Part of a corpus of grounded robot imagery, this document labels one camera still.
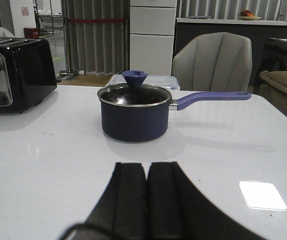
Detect dark blue saucepan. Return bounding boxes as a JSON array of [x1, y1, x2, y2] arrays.
[[100, 92, 252, 143]]

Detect beige chair on right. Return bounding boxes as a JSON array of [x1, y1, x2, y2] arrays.
[[172, 32, 252, 92]]

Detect glass pot lid blue knob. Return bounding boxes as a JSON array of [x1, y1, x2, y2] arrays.
[[97, 70, 172, 108]]

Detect white drawer cabinet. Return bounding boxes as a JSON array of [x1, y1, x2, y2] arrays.
[[129, 0, 177, 76]]

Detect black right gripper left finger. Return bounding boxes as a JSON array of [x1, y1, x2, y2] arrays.
[[60, 162, 147, 240]]

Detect stanchion with red belt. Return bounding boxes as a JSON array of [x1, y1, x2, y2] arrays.
[[60, 0, 130, 76]]

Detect black cable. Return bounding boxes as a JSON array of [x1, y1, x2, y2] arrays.
[[55, 223, 114, 240]]

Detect clear plastic food container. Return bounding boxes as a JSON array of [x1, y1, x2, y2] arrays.
[[106, 74, 180, 91]]

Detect dark counter with white top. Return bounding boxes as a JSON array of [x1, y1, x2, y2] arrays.
[[174, 18, 287, 86]]

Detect red box on floor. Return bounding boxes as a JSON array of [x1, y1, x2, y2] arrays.
[[23, 27, 40, 39]]

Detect tan cushion at right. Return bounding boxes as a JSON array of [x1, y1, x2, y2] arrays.
[[259, 70, 287, 117]]

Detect black chrome four-slot toaster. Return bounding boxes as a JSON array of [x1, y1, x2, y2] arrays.
[[0, 37, 57, 113]]

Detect fruit plate on counter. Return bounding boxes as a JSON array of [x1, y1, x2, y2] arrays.
[[239, 9, 261, 21]]

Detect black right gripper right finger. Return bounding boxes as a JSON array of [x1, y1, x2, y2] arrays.
[[147, 162, 261, 240]]

